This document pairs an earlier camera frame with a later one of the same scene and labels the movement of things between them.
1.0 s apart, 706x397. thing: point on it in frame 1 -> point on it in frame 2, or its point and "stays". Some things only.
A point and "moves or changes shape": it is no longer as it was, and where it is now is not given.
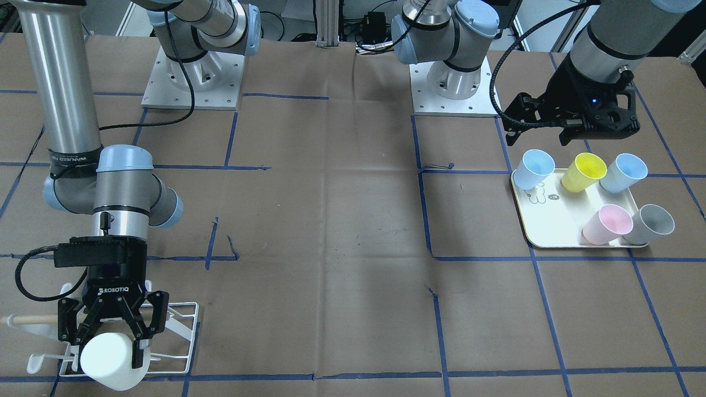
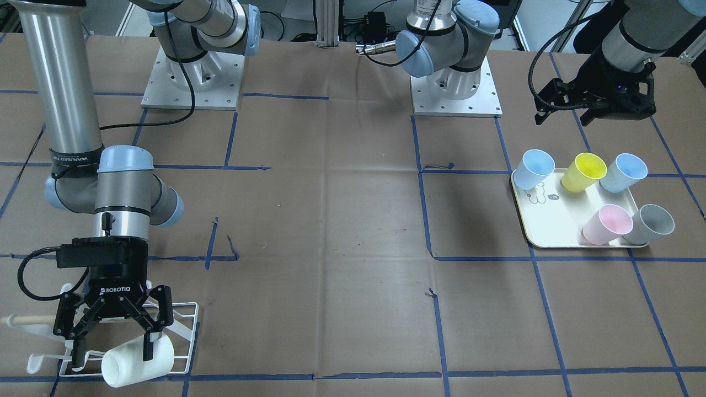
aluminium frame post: x=327 y=12 stays
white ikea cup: x=107 y=357 moves or changes shape
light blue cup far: x=535 y=165 stays
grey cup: x=650 y=224 stays
